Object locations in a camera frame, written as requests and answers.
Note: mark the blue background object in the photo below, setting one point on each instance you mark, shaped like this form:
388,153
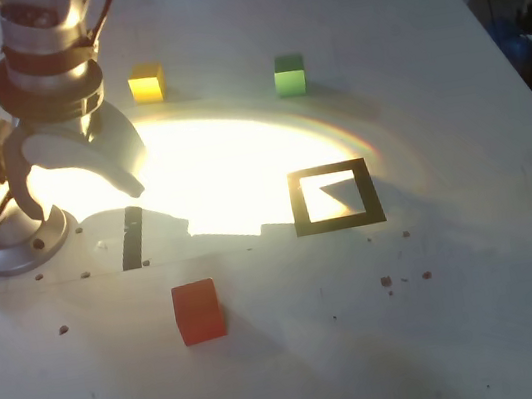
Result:
512,44

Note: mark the black tape square outline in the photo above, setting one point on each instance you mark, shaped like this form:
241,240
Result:
298,204

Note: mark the red cube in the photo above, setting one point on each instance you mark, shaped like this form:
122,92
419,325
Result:
198,316

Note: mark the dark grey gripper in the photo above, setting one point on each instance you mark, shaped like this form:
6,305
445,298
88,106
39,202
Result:
91,121

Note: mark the yellow cube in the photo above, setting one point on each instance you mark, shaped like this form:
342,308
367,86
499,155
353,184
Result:
147,89

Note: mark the black tape strip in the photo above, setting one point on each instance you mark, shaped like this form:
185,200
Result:
132,241

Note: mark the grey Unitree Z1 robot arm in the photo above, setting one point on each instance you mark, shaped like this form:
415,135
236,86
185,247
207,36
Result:
4,241

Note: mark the green cube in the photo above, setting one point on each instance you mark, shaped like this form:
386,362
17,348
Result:
289,82

